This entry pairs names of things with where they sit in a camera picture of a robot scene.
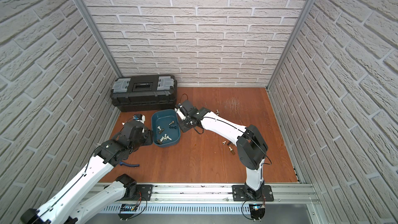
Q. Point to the white chess piece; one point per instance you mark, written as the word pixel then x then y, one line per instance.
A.
pixel 166 137

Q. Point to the right controller board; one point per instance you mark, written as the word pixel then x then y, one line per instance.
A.
pixel 257 211

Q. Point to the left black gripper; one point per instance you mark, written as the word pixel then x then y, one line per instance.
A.
pixel 146 136

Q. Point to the white gold piece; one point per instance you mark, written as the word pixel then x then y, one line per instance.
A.
pixel 160 141

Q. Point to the teal plastic storage bin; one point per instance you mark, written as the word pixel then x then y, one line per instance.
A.
pixel 163 119

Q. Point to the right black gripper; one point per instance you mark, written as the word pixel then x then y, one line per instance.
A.
pixel 184 128

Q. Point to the left controller board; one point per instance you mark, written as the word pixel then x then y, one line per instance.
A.
pixel 128 211

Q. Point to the blue handled pliers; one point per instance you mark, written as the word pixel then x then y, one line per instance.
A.
pixel 128 165

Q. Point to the controller board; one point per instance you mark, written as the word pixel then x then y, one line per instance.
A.
pixel 257 211
pixel 128 211

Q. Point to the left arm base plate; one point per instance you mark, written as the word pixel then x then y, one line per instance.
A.
pixel 140 192

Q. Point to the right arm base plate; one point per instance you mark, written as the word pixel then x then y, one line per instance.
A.
pixel 243 193

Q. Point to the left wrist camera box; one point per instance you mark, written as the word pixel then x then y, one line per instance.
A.
pixel 139 117

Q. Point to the black plastic toolbox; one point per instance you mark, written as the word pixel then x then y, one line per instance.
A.
pixel 144 93

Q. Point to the aluminium frame rail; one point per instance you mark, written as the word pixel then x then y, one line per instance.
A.
pixel 226 193

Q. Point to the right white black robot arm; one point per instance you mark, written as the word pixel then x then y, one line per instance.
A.
pixel 251 146

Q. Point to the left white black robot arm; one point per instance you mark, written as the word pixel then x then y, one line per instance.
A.
pixel 68 205

